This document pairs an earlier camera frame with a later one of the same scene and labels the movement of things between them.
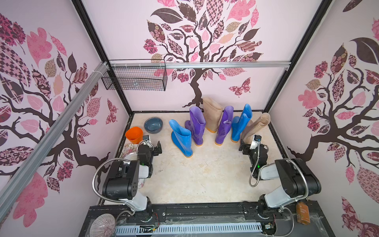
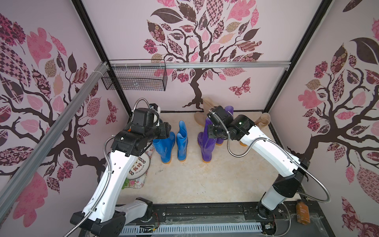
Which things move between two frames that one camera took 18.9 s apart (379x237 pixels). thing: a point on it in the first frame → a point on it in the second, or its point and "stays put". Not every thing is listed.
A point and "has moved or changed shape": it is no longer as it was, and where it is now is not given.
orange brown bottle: (302, 212) stays put
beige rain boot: (253, 126) stays put
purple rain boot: (196, 125) → (206, 143)
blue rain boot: (239, 125) has moved or changed shape
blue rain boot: (181, 138) → (164, 147)
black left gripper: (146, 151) → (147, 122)
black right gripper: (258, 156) → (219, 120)
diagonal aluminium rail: (15, 188) stays put
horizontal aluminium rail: (195, 64) stays put
